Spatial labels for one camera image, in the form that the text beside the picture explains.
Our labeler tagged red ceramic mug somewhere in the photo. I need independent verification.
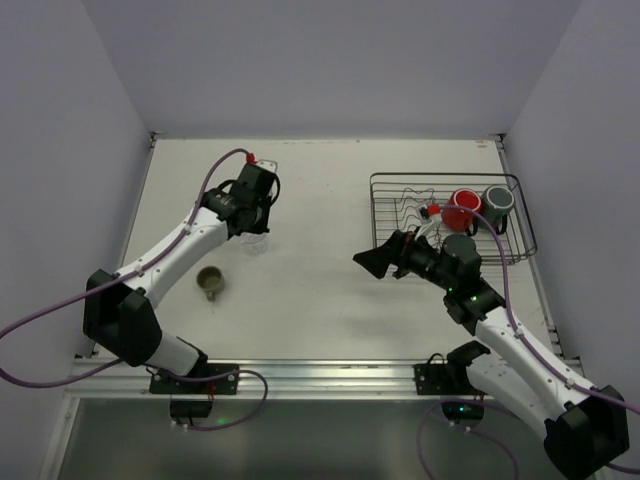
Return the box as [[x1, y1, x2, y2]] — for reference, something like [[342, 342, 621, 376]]
[[442, 188, 482, 236]]

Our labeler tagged grey ceramic mug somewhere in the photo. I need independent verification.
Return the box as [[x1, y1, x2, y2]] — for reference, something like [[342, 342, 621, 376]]
[[481, 184, 515, 235]]

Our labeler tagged beige ceramic cup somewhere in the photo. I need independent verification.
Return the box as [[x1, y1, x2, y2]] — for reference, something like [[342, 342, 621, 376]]
[[196, 266, 225, 301]]

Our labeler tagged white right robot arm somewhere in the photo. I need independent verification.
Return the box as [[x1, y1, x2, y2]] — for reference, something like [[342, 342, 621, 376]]
[[353, 231, 630, 479]]

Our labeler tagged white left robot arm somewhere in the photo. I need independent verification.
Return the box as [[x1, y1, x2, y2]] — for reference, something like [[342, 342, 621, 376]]
[[83, 160, 281, 377]]

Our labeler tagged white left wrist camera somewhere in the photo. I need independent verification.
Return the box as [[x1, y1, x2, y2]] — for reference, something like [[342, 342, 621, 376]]
[[256, 159, 278, 173]]

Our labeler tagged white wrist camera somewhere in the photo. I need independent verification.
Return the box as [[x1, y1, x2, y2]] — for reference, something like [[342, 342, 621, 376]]
[[415, 203, 442, 238], [256, 159, 278, 173]]

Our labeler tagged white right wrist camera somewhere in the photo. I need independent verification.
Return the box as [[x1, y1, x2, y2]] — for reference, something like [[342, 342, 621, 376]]
[[415, 203, 442, 238]]

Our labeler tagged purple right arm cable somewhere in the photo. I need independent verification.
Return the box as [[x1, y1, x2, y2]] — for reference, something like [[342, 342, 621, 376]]
[[424, 201, 640, 474]]

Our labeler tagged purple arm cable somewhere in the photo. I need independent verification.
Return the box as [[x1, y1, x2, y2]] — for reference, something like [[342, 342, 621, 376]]
[[424, 201, 640, 474], [0, 147, 259, 389]]

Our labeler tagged black wire dish rack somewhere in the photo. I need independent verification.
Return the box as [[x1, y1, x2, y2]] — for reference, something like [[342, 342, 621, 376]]
[[370, 172, 538, 265]]

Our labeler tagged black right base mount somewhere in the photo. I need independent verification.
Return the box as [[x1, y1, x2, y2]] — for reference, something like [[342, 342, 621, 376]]
[[412, 341, 490, 427]]

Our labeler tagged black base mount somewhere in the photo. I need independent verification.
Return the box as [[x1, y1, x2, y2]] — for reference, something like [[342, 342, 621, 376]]
[[412, 341, 490, 427], [149, 363, 239, 427]]

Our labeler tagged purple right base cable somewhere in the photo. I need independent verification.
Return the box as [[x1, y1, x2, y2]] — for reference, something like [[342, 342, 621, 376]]
[[417, 392, 526, 480]]

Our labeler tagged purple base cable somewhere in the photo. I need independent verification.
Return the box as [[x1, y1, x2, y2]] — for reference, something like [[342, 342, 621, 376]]
[[417, 392, 526, 480], [164, 368, 271, 433]]

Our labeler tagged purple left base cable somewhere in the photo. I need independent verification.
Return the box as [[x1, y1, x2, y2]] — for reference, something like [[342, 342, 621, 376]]
[[164, 368, 271, 433]]

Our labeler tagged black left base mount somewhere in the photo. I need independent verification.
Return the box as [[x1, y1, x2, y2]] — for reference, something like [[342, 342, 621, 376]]
[[149, 363, 239, 427]]

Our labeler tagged aluminium mounting rail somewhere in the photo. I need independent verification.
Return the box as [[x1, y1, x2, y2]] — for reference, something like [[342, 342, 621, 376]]
[[64, 357, 586, 401]]

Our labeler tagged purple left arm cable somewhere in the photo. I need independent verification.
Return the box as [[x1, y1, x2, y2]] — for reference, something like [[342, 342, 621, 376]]
[[0, 147, 259, 389]]

